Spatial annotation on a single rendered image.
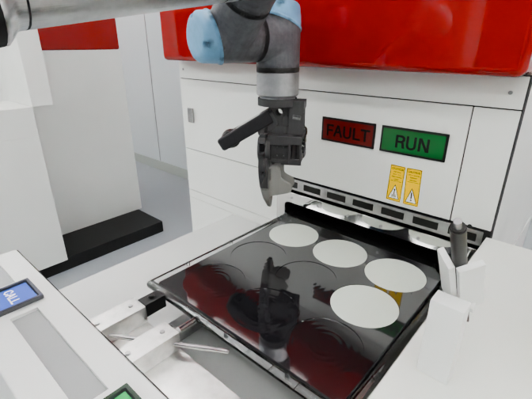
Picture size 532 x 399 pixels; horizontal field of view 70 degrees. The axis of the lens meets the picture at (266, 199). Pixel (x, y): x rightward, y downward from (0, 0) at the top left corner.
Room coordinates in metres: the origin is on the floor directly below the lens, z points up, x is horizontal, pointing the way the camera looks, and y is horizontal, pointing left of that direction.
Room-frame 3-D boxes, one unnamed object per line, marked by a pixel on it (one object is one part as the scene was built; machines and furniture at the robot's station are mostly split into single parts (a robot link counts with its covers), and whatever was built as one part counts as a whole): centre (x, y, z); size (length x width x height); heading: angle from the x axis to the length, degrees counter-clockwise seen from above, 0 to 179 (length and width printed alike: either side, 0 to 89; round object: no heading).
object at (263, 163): (0.68, 0.00, 1.05); 0.05 x 0.02 x 0.09; 168
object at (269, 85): (0.70, -0.02, 1.19); 0.08 x 0.08 x 0.05
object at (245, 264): (0.54, -0.07, 0.90); 0.34 x 0.34 x 0.01; 48
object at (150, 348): (0.38, 0.15, 0.89); 0.08 x 0.03 x 0.03; 138
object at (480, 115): (0.83, -0.07, 1.02); 0.81 x 0.03 x 0.40; 48
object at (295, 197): (0.70, -0.20, 0.89); 0.44 x 0.02 x 0.10; 48
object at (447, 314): (0.29, -0.18, 1.03); 0.06 x 0.04 x 0.13; 138
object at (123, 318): (0.43, 0.21, 0.89); 0.08 x 0.03 x 0.03; 138
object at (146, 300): (0.47, 0.17, 0.90); 0.04 x 0.02 x 0.03; 138
